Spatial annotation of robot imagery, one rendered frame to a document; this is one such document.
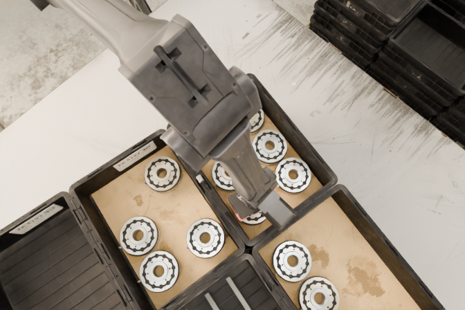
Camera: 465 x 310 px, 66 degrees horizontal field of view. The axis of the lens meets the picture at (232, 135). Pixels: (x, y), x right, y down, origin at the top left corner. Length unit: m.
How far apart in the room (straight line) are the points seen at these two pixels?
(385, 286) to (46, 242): 0.92
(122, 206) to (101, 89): 0.48
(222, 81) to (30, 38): 2.27
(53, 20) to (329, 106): 1.84
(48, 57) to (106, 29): 2.05
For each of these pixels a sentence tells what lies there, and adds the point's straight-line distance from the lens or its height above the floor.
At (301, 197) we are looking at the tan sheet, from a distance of 1.06.
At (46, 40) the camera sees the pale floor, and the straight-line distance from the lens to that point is 2.51.
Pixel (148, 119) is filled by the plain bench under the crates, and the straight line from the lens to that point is 1.28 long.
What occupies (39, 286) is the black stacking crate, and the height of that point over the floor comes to 0.83.
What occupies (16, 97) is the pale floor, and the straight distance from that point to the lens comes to 2.40.
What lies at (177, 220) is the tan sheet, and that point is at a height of 0.83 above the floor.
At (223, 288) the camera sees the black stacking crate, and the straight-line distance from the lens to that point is 1.03.
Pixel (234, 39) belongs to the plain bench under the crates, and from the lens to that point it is 1.40.
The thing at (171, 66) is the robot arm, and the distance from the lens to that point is 0.34.
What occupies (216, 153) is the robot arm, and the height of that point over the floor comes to 1.47.
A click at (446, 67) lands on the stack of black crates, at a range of 1.97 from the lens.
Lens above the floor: 1.86
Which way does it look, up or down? 71 degrees down
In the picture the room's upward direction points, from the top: 1 degrees counter-clockwise
